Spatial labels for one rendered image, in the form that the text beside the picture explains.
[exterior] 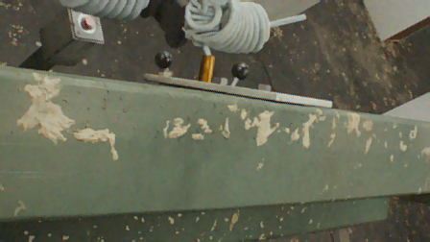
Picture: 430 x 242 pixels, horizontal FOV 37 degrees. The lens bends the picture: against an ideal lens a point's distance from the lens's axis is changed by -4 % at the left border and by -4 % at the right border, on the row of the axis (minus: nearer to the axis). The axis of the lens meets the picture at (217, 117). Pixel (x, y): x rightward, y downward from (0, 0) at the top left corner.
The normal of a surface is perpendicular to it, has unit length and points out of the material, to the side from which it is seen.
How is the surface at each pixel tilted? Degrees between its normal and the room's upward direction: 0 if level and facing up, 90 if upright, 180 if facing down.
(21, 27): 0
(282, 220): 31
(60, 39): 90
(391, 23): 90
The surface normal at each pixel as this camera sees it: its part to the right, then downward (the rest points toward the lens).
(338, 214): 0.73, 0.15
